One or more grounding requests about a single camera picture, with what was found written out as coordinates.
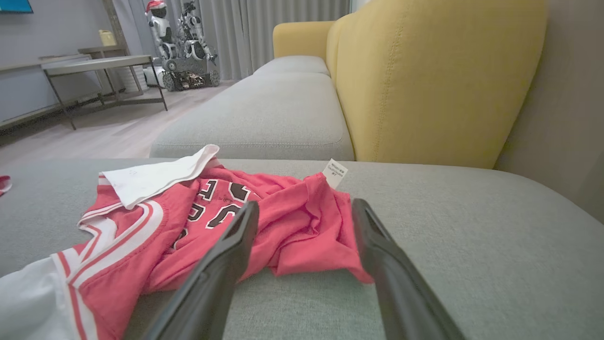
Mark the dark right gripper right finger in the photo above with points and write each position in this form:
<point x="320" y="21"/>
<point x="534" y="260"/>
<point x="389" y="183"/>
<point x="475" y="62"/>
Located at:
<point x="401" y="288"/>

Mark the wheeled robot platform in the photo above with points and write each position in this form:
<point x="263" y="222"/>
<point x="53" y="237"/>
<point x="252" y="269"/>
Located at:
<point x="188" y="73"/>

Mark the small grey side table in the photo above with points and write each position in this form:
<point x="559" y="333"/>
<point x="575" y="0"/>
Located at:
<point x="101" y="49"/>

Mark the blue tv screen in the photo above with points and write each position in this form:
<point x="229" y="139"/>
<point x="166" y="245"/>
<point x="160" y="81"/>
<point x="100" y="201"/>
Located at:
<point x="14" y="5"/>

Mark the white humanoid robot red hat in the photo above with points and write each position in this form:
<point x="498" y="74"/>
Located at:
<point x="161" y="28"/>

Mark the red shorts with white panels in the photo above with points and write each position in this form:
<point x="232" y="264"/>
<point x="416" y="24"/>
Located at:
<point x="302" y="222"/>

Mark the grey pleated curtain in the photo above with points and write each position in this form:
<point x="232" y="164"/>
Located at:
<point x="264" y="28"/>

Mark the beige grey sofa back cushion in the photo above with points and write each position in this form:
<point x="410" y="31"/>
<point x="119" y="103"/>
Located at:
<point x="566" y="94"/>

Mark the large grey sofa seat cushion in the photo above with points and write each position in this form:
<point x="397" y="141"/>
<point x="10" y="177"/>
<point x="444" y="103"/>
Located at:
<point x="472" y="264"/>

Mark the white black humanoid robot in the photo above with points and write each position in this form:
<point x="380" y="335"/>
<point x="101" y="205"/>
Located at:
<point x="193" y="33"/>

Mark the red Bulls 23 jersey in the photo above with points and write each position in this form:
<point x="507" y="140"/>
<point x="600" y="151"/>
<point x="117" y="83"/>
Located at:
<point x="4" y="185"/>

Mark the yellow sofa armrest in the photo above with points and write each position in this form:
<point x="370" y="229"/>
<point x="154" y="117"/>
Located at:
<point x="297" y="40"/>

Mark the grey table black metal legs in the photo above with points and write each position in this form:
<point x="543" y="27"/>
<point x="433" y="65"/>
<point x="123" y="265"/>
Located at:
<point x="94" y="63"/>

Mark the yellow sofa back cushion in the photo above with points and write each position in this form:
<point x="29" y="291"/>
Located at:
<point x="424" y="85"/>

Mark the white ribbed basket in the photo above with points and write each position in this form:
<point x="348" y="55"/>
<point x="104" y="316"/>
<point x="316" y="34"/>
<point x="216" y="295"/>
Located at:
<point x="130" y="78"/>

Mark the yellow container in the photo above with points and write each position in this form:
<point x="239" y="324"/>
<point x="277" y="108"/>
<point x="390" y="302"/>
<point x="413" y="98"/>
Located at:
<point x="107" y="38"/>

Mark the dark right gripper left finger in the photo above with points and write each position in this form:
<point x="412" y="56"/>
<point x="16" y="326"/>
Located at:
<point x="212" y="278"/>

